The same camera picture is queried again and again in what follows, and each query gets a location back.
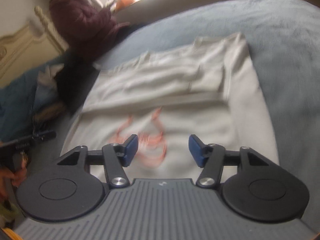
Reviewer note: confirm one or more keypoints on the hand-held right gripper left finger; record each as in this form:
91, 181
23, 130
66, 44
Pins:
131, 147

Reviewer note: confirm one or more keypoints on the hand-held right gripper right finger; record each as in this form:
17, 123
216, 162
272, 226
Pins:
196, 150

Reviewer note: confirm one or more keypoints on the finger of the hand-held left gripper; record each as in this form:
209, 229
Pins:
45, 135

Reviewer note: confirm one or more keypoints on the white sweatshirt with bear outline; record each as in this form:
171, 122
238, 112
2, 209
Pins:
187, 92

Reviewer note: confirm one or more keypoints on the person's left hand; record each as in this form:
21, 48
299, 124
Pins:
10, 182

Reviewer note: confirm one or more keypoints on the crumpled white garment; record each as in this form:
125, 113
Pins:
50, 73

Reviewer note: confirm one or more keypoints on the cream carved headboard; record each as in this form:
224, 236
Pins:
22, 47

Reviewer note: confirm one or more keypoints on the grey blanket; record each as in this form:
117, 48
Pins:
287, 55

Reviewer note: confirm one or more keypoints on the orange container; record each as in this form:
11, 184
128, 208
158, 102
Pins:
126, 0

